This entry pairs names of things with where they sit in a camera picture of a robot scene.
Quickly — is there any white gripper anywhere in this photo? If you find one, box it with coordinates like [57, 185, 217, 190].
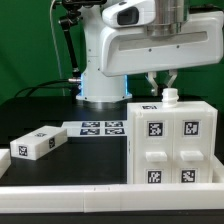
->
[99, 0, 224, 96]

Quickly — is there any white front boundary rail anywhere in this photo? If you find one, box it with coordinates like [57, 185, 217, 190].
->
[0, 183, 224, 213]

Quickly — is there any white boundary rail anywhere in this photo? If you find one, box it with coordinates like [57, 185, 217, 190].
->
[0, 149, 11, 178]
[213, 157, 224, 183]
[0, 183, 224, 213]

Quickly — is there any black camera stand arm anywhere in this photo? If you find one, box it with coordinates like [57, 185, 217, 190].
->
[55, 0, 84, 83]

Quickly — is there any white left boundary rail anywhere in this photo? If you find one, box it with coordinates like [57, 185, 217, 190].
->
[0, 149, 11, 178]

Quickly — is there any white cabinet body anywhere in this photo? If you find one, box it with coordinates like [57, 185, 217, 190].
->
[126, 87, 219, 185]

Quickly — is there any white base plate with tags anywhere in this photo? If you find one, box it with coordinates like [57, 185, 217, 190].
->
[62, 120, 127, 137]

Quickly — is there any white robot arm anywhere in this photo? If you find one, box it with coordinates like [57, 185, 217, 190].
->
[77, 0, 224, 103]

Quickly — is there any black cable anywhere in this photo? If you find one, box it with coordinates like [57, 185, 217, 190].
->
[13, 78, 82, 98]

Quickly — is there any white right boundary rail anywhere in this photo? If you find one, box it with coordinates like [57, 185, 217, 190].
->
[213, 157, 224, 183]

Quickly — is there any white box with tags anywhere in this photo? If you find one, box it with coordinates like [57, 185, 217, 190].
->
[10, 126, 68, 160]

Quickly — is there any white door panel with tag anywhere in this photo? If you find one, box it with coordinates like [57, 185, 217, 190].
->
[141, 112, 173, 184]

